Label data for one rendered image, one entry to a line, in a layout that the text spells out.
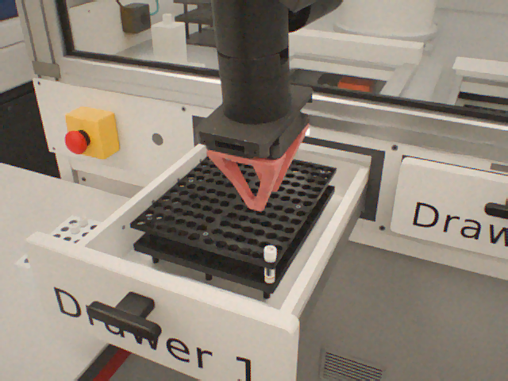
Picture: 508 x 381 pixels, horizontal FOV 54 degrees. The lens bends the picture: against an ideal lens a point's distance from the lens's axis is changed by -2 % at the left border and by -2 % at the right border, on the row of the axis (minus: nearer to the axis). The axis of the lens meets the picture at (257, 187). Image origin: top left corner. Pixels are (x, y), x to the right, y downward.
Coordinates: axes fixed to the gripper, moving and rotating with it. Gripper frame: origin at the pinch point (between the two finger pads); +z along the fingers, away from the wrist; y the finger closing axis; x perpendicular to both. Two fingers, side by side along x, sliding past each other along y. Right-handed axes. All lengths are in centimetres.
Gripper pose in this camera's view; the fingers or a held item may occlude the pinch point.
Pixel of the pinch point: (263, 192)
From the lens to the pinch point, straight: 48.0
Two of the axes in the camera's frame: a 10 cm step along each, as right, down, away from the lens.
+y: 4.4, -5.6, 7.0
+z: 0.6, 8.0, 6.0
